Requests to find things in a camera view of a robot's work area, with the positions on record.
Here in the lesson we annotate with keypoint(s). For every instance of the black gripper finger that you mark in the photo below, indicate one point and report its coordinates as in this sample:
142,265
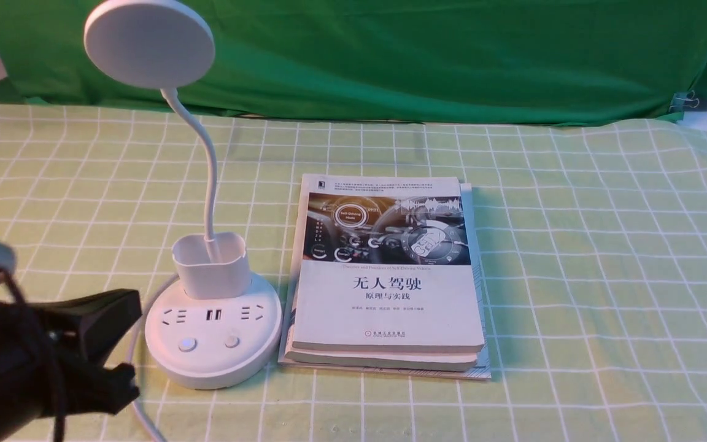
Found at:
108,390

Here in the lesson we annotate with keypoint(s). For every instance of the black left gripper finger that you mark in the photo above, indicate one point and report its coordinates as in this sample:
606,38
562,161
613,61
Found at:
94,325

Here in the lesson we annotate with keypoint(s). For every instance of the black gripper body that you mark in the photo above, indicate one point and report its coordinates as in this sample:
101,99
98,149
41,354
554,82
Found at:
25,392

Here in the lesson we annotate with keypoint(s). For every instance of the white desk lamp with sockets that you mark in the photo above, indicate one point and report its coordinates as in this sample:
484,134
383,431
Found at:
219,322

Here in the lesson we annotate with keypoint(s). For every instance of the top self-driving textbook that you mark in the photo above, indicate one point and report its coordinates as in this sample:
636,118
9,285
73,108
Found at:
384,270

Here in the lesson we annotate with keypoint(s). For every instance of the bottom book under textbook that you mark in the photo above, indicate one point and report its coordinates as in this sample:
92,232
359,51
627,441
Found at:
482,344

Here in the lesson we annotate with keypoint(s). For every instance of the green backdrop cloth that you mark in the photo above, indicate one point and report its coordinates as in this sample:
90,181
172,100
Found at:
557,63

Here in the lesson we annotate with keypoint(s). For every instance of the green checkered tablecloth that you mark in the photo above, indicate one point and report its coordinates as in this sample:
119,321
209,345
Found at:
593,241

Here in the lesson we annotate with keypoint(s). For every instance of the metal binder clip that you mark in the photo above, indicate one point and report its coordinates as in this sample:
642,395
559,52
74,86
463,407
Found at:
684,100

